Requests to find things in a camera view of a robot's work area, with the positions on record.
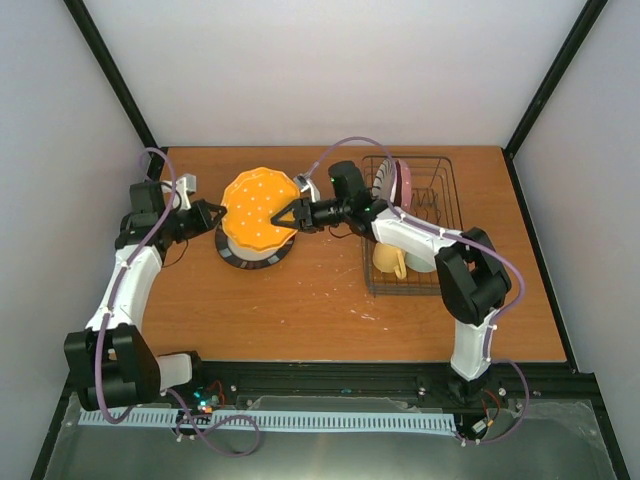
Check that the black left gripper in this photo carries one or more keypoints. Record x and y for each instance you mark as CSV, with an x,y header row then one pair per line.
x,y
206,224

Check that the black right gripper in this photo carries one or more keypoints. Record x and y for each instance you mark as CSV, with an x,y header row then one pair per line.
x,y
305,219

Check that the yellow scalloped plate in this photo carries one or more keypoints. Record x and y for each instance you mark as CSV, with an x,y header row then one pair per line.
x,y
251,200

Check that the dark striped bottom plate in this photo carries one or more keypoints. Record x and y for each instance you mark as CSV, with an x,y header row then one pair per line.
x,y
247,259

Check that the white plate with blue stripes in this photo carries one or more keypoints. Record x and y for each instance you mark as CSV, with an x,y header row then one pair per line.
x,y
385,181

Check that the yellow ceramic mug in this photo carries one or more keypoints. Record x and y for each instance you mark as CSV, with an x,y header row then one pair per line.
x,y
390,259

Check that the pink dotted scalloped plate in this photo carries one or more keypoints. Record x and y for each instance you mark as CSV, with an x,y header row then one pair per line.
x,y
401,192

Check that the green patterned small bowl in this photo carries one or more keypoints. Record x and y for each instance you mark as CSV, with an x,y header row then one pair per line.
x,y
420,263

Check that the dark wire dish rack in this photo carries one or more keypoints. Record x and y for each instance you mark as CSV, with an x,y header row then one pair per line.
x,y
434,200

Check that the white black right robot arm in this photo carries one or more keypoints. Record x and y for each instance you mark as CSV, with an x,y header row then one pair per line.
x,y
472,276

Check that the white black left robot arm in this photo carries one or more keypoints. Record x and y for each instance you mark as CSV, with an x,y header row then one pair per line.
x,y
110,363

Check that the small green-lit circuit board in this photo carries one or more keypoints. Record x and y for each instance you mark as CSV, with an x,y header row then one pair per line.
x,y
207,405

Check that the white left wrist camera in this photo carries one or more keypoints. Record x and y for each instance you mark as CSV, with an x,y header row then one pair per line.
x,y
186,185

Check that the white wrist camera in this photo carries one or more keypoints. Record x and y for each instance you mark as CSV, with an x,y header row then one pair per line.
x,y
306,186
186,185

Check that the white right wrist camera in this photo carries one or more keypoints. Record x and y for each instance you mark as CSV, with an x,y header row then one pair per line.
x,y
306,186

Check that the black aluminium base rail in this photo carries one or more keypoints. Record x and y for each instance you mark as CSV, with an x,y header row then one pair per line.
x,y
425,385

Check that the black left frame post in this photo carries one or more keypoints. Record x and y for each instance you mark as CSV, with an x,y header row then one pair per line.
x,y
100,51

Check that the black frame post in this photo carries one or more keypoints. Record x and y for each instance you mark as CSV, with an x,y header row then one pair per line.
x,y
100,51
571,45

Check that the light blue slotted cable duct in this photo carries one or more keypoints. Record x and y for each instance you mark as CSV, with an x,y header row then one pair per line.
x,y
314,422

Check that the black right frame post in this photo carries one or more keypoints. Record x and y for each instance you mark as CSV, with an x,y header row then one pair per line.
x,y
571,45

